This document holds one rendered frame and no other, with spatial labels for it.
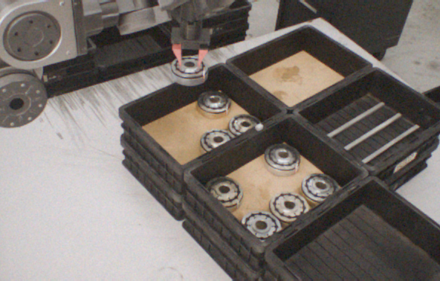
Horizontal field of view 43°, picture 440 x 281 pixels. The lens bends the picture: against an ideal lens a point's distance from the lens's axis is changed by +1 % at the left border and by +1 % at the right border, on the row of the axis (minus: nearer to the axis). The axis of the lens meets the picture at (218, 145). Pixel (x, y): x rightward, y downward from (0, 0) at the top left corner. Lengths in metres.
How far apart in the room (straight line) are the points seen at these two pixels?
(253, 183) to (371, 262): 0.37
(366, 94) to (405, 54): 1.87
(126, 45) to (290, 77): 1.11
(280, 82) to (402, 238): 0.68
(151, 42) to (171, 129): 1.21
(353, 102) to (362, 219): 0.49
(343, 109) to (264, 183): 0.44
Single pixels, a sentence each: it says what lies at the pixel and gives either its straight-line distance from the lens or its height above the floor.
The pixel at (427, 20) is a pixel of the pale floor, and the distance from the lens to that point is 4.25.
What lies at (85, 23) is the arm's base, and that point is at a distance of 0.98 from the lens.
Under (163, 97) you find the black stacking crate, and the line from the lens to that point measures 1.68.
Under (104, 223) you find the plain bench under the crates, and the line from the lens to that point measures 1.62.
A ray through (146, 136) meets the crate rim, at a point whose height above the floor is 0.93.
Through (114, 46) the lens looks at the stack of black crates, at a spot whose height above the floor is 0.38.
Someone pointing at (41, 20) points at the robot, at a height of 1.48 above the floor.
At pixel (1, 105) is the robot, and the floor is 1.14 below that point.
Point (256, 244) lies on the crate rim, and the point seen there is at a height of 0.93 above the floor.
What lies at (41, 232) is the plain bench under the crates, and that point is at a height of 0.70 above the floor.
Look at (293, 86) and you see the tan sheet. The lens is 1.91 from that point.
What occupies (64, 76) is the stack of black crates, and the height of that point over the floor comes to 0.50.
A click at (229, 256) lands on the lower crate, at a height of 0.77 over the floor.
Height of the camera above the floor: 1.98
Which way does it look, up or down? 44 degrees down
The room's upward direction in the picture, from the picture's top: 7 degrees clockwise
